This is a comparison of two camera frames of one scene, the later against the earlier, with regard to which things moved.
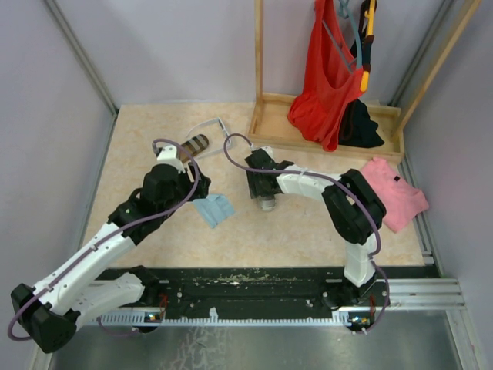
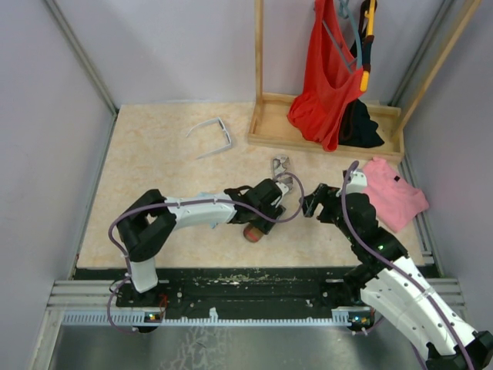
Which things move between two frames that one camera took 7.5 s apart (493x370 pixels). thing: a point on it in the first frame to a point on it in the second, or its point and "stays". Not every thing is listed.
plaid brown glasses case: (192, 146) to (253, 234)
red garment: (331, 79) stays
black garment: (356, 129) stays
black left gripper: (186, 179) to (275, 210)
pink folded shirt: (403, 200) stays
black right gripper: (256, 189) to (328, 195)
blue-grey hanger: (345, 10) stays
